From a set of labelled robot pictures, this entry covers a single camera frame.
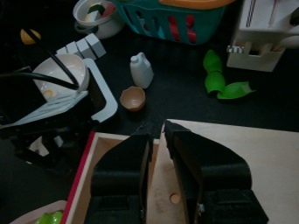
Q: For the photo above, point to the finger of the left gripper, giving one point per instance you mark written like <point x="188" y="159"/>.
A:
<point x="68" y="151"/>
<point x="29" y="150"/>

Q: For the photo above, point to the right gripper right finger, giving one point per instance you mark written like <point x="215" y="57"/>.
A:
<point x="210" y="175"/>

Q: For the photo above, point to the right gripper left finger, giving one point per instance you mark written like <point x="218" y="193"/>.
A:
<point x="116" y="175"/>

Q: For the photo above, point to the brown egg shell half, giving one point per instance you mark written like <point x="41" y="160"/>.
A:
<point x="132" y="99"/>

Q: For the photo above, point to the wooden drawer with red front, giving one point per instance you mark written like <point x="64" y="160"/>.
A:
<point x="87" y="175"/>

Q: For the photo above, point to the white mixing bowl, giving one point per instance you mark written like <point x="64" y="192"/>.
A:
<point x="61" y="68"/>

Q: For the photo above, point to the white plate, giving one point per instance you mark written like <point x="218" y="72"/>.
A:
<point x="27" y="214"/>

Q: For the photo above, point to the white toy bottle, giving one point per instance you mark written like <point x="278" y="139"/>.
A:
<point x="140" y="71"/>

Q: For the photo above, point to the green toy lettuce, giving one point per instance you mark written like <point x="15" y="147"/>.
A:
<point x="48" y="218"/>

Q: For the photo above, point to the white grey sliced block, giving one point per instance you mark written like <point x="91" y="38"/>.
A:
<point x="83" y="46"/>

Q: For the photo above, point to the green pea pod piece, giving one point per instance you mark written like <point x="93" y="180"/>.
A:
<point x="235" y="91"/>

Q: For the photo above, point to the yellow round toy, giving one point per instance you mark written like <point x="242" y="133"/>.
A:
<point x="27" y="38"/>

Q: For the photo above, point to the white toy pot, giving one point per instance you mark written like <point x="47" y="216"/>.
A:
<point x="104" y="27"/>

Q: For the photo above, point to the red green striped toy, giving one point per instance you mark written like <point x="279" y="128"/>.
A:
<point x="99" y="10"/>

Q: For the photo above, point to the red toy food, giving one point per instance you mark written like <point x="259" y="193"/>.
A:
<point x="180" y="27"/>

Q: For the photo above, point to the white toy knife block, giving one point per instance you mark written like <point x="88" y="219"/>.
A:
<point x="252" y="59"/>

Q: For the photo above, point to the white toy toaster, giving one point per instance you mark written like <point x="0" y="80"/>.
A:
<point x="264" y="14"/>

